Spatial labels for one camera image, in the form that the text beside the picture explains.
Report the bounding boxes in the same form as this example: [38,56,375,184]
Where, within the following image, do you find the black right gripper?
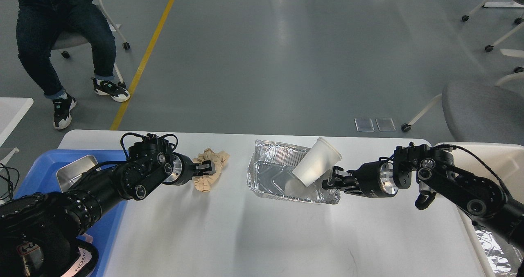
[321,161,412,198]

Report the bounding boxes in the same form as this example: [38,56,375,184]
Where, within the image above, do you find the beige cloth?
[192,148,230,192]

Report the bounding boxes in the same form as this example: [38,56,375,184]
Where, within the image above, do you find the seated person in black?
[16,0,131,130]

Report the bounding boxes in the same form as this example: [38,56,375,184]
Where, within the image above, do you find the white chair under person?
[0,0,131,85]

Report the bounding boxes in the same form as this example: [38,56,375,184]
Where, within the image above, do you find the foil tray in bin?
[475,229,512,277]

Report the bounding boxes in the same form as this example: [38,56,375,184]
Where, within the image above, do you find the white side table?
[0,97,34,145]

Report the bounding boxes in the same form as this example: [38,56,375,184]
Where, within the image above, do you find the white paper cup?
[292,137,342,186]

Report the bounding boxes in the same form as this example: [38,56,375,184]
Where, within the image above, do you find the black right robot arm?
[322,143,524,249]

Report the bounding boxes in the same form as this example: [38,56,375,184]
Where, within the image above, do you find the white paper scrap on floor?
[110,24,121,32]

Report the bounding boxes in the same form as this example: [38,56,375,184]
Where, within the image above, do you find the aluminium foil tray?
[247,140,341,205]

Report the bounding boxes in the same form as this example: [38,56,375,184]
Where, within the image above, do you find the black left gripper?
[162,153,216,186]

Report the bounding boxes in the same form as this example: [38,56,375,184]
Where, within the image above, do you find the white chair legs with castors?
[461,0,524,85]

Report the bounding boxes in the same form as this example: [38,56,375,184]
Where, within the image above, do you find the clear floor plate right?
[375,118,396,132]

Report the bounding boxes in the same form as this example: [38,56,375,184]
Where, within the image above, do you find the clear floor plate left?
[354,118,375,132]

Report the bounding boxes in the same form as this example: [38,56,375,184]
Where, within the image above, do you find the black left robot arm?
[0,133,215,277]

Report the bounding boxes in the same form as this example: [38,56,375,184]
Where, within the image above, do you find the grey office chair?
[401,81,524,145]

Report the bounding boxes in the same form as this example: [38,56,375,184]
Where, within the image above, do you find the stainless steel rectangular pan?
[56,155,99,193]

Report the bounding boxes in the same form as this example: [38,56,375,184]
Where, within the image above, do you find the blue plastic tray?
[14,149,126,277]

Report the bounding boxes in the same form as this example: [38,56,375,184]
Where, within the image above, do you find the clear floor plate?
[375,118,396,132]
[354,118,375,132]

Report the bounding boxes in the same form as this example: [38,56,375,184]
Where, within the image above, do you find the white plastic bin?
[434,143,524,277]

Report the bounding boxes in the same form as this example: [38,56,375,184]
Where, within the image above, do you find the pink ribbed mug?
[62,233,99,277]

